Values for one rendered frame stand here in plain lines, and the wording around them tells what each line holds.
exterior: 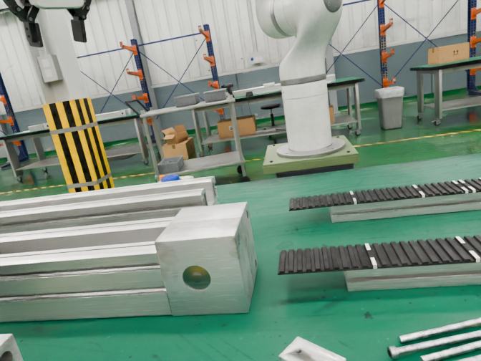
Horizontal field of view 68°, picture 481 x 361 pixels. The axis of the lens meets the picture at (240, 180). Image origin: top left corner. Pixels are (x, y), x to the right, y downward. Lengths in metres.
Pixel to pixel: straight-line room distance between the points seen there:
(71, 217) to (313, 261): 0.44
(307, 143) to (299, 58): 0.21
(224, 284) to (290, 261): 0.08
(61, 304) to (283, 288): 0.27
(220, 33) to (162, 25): 1.28
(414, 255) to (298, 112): 0.59
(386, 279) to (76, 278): 0.35
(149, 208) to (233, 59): 7.61
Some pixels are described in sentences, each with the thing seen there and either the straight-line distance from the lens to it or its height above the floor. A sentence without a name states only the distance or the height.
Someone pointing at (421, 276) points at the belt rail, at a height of 0.79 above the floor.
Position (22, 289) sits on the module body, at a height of 0.83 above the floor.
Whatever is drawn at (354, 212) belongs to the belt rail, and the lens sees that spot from 0.61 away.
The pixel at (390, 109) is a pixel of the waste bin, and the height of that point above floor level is 0.28.
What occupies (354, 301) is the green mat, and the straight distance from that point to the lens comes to 0.42.
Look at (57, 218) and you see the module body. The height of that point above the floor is 0.84.
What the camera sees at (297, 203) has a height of 0.81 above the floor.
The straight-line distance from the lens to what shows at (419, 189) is 0.63.
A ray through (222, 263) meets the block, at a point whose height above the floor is 0.84.
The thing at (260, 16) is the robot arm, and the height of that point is 1.17.
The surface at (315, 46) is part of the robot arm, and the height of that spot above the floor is 1.07.
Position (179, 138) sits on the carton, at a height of 0.31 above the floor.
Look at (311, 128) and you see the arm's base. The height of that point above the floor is 0.87.
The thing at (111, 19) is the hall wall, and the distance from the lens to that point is 9.00.
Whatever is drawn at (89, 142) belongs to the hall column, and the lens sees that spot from 3.73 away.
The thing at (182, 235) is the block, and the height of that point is 0.87.
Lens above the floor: 1.03
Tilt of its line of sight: 16 degrees down
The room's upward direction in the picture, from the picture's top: 10 degrees counter-clockwise
